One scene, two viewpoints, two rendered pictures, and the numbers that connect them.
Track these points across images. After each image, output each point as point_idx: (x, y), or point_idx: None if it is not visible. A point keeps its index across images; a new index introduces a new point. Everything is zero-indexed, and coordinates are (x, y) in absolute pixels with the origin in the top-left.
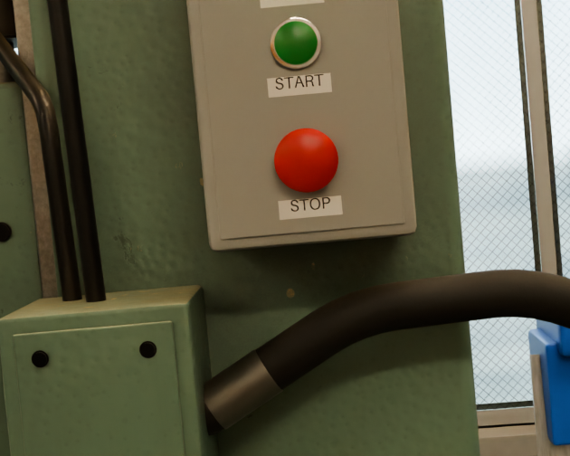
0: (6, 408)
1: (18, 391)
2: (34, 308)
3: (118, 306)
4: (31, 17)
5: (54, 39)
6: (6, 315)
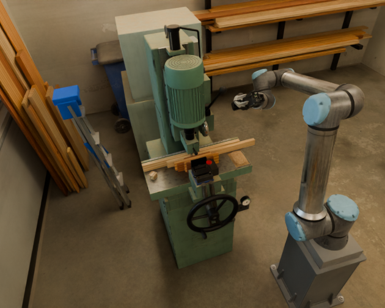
0: (210, 86)
1: (210, 84)
2: (205, 79)
3: (206, 75)
4: (194, 55)
5: (200, 55)
6: (208, 79)
